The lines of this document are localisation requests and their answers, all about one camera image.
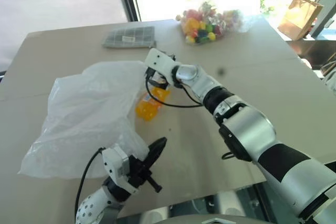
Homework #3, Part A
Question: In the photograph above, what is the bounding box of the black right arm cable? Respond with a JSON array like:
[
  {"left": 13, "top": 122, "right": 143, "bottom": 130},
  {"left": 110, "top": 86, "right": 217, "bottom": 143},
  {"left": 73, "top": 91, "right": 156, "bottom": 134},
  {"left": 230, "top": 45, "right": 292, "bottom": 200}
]
[{"left": 145, "top": 78, "right": 205, "bottom": 109}]

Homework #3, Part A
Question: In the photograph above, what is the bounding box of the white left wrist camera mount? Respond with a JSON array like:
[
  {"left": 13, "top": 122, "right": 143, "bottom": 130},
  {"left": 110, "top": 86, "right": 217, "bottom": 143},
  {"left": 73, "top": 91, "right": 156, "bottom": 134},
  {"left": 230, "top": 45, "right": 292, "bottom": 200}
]
[{"left": 101, "top": 146, "right": 139, "bottom": 194}]

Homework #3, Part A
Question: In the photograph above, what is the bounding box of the brown paper bag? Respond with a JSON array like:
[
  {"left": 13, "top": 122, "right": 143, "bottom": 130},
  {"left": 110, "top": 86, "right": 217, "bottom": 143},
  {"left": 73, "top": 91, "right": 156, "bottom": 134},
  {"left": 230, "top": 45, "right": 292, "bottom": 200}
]
[{"left": 277, "top": 0, "right": 324, "bottom": 41}]

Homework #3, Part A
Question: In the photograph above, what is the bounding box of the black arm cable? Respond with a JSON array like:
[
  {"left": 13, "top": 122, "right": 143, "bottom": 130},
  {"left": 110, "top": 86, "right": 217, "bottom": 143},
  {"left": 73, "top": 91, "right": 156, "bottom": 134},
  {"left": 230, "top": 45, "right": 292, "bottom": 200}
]
[
  {"left": 74, "top": 147, "right": 106, "bottom": 210},
  {"left": 145, "top": 78, "right": 205, "bottom": 109}
]

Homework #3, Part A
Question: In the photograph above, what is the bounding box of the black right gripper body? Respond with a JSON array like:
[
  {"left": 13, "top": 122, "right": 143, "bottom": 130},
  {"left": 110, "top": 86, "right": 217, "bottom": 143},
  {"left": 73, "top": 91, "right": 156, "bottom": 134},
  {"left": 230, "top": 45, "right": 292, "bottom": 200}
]
[{"left": 153, "top": 71, "right": 169, "bottom": 90}]

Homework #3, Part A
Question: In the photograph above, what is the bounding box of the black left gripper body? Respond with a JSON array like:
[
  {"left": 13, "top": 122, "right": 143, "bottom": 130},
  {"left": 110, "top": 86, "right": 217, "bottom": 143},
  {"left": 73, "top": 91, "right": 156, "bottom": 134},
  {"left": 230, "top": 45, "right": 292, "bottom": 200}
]
[{"left": 128, "top": 155, "right": 163, "bottom": 194}]

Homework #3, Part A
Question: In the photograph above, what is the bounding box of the clear bag of colourful toys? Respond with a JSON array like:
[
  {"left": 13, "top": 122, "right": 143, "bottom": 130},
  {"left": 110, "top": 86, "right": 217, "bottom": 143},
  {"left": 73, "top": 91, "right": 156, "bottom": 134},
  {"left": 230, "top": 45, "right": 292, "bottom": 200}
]
[{"left": 175, "top": 2, "right": 253, "bottom": 47}]

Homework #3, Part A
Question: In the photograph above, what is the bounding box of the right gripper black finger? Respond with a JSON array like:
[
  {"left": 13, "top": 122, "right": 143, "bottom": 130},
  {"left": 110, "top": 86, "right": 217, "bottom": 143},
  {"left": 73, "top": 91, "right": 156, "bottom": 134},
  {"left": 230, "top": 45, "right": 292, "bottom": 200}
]
[{"left": 144, "top": 67, "right": 156, "bottom": 86}]

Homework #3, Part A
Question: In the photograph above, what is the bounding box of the dark slanted window frame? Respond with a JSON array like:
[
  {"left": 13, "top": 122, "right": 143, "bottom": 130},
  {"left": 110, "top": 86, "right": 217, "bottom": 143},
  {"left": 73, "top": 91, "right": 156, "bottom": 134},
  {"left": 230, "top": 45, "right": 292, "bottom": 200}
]
[{"left": 309, "top": 0, "right": 336, "bottom": 39}]

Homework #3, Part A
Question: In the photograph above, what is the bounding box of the dark side table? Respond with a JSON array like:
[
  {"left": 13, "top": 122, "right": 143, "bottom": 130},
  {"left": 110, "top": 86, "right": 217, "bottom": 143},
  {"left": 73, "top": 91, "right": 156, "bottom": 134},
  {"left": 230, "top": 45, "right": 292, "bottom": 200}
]
[{"left": 285, "top": 38, "right": 336, "bottom": 73}]

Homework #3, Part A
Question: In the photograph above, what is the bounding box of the grey checkered flat pack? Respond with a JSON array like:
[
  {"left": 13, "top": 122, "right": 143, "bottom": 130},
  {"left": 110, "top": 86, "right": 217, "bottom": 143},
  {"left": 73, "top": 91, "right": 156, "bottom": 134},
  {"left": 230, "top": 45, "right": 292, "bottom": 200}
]
[{"left": 101, "top": 26, "right": 158, "bottom": 50}]

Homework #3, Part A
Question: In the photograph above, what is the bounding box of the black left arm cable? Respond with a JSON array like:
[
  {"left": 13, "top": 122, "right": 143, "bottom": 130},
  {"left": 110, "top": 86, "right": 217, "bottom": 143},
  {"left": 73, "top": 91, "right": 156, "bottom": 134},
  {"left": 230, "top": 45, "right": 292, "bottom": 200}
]
[{"left": 74, "top": 147, "right": 106, "bottom": 210}]

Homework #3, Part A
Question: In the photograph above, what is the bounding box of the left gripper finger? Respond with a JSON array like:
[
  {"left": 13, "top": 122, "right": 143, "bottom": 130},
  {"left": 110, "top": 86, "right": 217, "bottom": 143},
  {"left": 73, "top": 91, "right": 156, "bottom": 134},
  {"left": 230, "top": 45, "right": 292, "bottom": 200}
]
[
  {"left": 148, "top": 136, "right": 168, "bottom": 159},
  {"left": 143, "top": 145, "right": 161, "bottom": 168}
]

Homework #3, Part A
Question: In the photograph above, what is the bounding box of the white translucent plastic bag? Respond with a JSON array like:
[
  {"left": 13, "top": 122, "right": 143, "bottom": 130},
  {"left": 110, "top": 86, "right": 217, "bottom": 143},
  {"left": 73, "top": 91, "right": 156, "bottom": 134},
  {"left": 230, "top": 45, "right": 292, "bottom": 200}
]
[{"left": 17, "top": 60, "right": 151, "bottom": 180}]

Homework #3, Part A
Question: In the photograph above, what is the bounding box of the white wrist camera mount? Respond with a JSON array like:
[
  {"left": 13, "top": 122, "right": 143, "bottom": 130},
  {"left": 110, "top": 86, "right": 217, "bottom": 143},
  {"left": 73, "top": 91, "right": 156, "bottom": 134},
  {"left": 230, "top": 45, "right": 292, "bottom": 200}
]
[
  {"left": 101, "top": 146, "right": 139, "bottom": 194},
  {"left": 144, "top": 48, "right": 182, "bottom": 84}
]

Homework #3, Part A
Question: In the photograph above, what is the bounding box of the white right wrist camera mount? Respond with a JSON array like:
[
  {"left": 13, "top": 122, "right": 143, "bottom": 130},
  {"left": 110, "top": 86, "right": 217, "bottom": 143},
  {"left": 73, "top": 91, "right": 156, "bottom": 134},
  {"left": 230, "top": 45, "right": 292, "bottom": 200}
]
[{"left": 144, "top": 48, "right": 182, "bottom": 84}]

